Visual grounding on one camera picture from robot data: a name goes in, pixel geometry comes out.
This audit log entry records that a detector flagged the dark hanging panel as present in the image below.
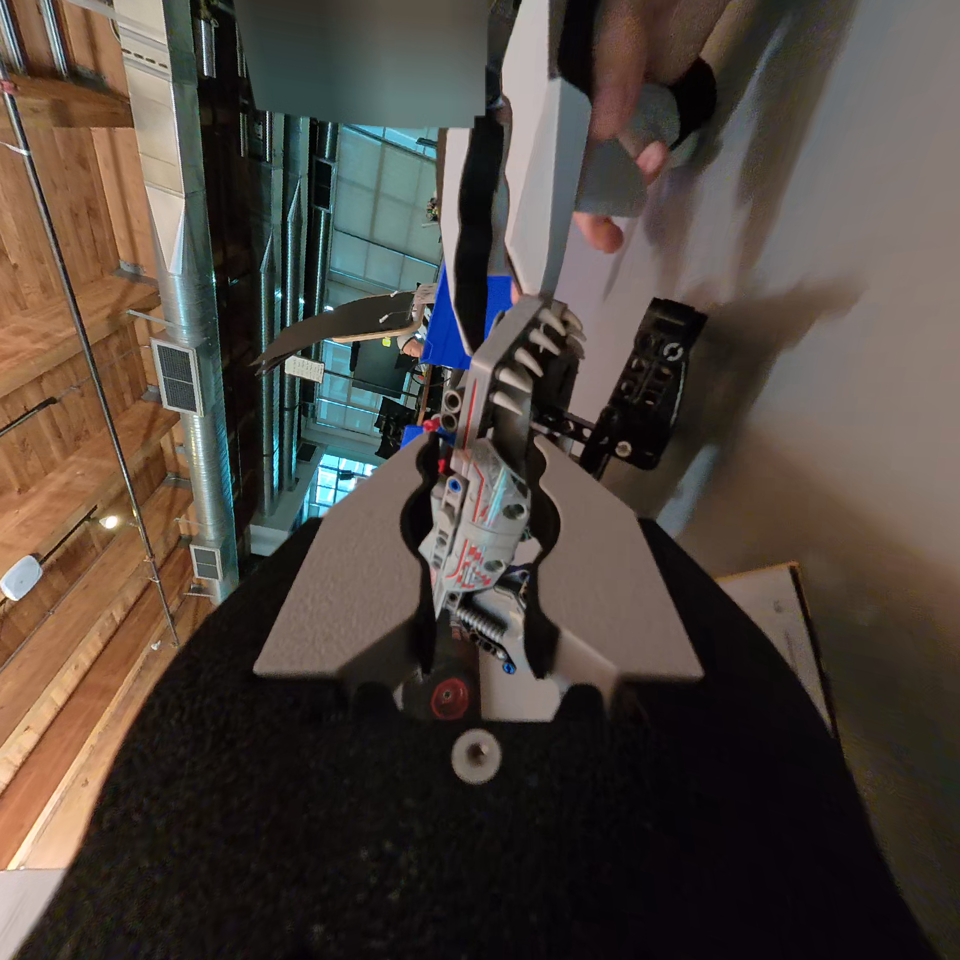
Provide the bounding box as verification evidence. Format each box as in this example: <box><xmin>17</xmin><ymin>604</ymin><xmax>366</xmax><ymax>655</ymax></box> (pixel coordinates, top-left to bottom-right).
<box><xmin>249</xmin><ymin>291</ymin><xmax>423</xmax><ymax>376</ymax></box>

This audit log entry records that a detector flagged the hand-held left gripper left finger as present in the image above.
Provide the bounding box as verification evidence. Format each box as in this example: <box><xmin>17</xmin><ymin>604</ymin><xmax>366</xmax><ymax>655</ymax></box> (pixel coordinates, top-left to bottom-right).
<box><xmin>253</xmin><ymin>440</ymin><xmax>444</xmax><ymax>681</ymax></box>

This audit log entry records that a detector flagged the white desk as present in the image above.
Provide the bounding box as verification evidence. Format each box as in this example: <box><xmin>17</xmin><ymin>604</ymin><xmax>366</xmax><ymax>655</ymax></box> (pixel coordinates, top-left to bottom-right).
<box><xmin>555</xmin><ymin>0</ymin><xmax>960</xmax><ymax>960</ymax></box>

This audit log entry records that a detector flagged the white ceiling sensor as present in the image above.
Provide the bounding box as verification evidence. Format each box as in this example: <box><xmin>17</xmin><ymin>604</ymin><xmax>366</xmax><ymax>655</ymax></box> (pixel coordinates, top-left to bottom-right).
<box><xmin>0</xmin><ymin>553</ymin><xmax>44</xmax><ymax>603</ymax></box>

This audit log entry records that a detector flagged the silver ventilation duct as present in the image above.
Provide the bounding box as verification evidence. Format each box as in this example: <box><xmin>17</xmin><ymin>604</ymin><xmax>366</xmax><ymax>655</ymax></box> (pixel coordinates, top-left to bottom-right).
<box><xmin>112</xmin><ymin>0</ymin><xmax>241</xmax><ymax>605</ymax></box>

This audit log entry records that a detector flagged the person's right hand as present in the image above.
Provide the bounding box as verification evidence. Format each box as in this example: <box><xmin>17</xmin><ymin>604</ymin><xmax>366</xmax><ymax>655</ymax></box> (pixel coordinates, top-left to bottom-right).
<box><xmin>573</xmin><ymin>0</ymin><xmax>732</xmax><ymax>254</ymax></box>

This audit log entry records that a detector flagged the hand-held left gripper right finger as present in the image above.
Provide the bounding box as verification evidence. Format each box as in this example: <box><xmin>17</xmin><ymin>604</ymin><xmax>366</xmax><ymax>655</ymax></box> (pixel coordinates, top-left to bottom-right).
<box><xmin>521</xmin><ymin>438</ymin><xmax>706</xmax><ymax>682</ymax></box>

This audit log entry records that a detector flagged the blue storage bin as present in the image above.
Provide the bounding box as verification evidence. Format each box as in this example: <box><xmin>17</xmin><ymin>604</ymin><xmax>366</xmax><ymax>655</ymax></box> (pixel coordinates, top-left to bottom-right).
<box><xmin>418</xmin><ymin>262</ymin><xmax>520</xmax><ymax>370</ymax></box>

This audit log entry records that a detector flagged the grey and red toy truck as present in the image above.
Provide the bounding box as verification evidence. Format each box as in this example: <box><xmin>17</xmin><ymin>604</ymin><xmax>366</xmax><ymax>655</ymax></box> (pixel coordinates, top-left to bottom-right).
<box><xmin>397</xmin><ymin>294</ymin><xmax>710</xmax><ymax>723</ymax></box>

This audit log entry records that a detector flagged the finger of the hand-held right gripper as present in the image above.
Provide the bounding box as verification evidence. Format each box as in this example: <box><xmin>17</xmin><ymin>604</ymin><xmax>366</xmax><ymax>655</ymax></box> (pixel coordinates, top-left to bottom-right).
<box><xmin>437</xmin><ymin>112</ymin><xmax>520</xmax><ymax>357</ymax></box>
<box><xmin>501</xmin><ymin>0</ymin><xmax>610</xmax><ymax>300</ymax></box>

